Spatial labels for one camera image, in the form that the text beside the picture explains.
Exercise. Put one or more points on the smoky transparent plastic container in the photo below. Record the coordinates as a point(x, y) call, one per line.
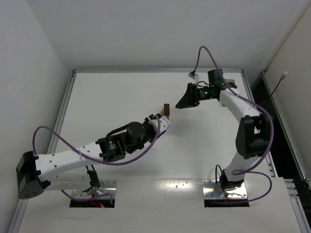
point(228, 93)

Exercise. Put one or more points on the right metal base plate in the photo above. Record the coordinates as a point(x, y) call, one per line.
point(212, 191)

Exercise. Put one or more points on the metal base plate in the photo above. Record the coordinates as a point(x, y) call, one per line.
point(107, 190)
point(212, 191)

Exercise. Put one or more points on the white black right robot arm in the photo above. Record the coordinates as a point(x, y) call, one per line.
point(253, 135)

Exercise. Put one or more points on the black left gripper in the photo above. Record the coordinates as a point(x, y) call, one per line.
point(152, 119)

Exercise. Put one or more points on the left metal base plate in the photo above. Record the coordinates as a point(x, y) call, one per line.
point(107, 190)

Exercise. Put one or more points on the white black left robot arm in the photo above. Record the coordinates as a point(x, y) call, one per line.
point(122, 146)

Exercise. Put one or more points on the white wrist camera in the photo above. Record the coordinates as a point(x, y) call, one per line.
point(193, 76)
point(162, 124)

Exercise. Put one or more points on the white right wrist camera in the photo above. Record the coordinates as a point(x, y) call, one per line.
point(193, 76)

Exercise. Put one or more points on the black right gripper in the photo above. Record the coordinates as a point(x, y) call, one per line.
point(194, 94)

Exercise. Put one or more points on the dark wood notched block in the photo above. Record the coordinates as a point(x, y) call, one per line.
point(166, 109)

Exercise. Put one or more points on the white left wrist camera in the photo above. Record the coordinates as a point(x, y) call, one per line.
point(162, 124)

